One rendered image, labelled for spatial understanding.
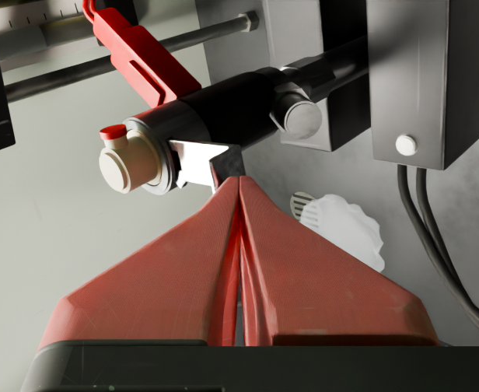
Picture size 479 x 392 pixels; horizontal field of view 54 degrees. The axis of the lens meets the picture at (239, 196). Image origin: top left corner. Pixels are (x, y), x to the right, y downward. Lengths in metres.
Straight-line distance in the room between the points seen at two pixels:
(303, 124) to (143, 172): 0.06
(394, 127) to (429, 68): 0.03
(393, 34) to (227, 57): 0.31
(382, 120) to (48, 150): 0.31
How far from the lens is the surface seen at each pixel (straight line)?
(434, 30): 0.22
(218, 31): 0.45
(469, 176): 0.41
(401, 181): 0.26
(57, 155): 0.46
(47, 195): 0.46
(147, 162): 0.15
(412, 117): 0.24
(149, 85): 0.18
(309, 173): 0.50
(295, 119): 0.17
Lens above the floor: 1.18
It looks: 36 degrees down
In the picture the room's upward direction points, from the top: 122 degrees counter-clockwise
